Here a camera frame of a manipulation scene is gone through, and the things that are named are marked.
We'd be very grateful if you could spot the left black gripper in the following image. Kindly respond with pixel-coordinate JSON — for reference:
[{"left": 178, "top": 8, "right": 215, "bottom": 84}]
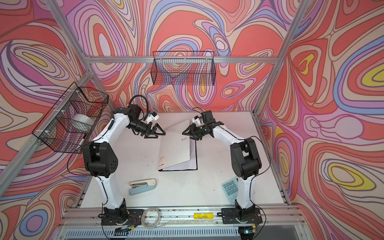
[{"left": 127, "top": 120, "right": 166, "bottom": 139}]

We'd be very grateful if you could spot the black wire basket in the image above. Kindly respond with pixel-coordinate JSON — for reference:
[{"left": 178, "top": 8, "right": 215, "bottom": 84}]
[
  {"left": 32, "top": 83, "right": 109, "bottom": 154},
  {"left": 151, "top": 51, "right": 217, "bottom": 86}
]

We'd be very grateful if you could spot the black file folder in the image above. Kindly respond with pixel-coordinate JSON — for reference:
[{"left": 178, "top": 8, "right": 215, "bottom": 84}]
[{"left": 157, "top": 120, "right": 191, "bottom": 172}]

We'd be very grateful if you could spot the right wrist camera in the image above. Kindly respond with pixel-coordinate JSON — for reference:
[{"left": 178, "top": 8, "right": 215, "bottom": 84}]
[{"left": 192, "top": 107, "right": 216, "bottom": 127}]

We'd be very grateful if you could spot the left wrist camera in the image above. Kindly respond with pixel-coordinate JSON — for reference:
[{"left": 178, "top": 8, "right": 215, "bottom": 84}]
[{"left": 129, "top": 95, "right": 160, "bottom": 124}]

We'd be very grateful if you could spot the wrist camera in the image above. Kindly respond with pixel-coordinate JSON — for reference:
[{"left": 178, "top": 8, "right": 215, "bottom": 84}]
[
  {"left": 192, "top": 107, "right": 216, "bottom": 127},
  {"left": 129, "top": 95, "right": 160, "bottom": 124}
]

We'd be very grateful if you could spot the back black wire basket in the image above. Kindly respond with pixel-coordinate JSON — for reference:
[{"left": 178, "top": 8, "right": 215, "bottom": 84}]
[{"left": 151, "top": 51, "right": 217, "bottom": 86}]

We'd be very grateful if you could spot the left black wire basket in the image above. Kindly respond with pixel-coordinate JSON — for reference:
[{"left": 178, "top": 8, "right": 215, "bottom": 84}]
[{"left": 32, "top": 83, "right": 109, "bottom": 154}]

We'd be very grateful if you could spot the yellow label tag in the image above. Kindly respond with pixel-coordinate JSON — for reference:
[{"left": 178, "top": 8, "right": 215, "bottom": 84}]
[{"left": 194, "top": 213, "right": 214, "bottom": 220}]

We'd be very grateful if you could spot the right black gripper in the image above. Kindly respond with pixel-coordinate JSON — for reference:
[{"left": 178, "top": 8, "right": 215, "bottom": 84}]
[{"left": 182, "top": 123, "right": 208, "bottom": 141}]

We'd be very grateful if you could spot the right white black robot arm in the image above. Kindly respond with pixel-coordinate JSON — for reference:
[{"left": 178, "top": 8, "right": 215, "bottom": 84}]
[{"left": 182, "top": 122, "right": 263, "bottom": 226}]

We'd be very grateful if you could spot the teal calculator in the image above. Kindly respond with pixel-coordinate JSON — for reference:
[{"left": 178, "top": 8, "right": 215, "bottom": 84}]
[{"left": 222, "top": 178, "right": 238, "bottom": 205}]

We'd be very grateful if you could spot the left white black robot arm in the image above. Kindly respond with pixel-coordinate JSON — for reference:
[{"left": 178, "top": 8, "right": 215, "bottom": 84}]
[{"left": 81, "top": 105, "right": 166, "bottom": 226}]

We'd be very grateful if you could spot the blue white stapler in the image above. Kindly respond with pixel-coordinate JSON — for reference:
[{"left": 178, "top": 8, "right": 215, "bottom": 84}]
[{"left": 129, "top": 179, "right": 157, "bottom": 196}]

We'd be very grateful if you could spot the coiled clear cable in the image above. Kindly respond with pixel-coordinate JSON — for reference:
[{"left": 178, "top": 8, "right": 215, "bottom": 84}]
[{"left": 140, "top": 207, "right": 162, "bottom": 229}]

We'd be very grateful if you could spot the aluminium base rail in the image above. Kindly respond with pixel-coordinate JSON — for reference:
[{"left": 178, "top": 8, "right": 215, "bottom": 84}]
[{"left": 59, "top": 205, "right": 307, "bottom": 228}]

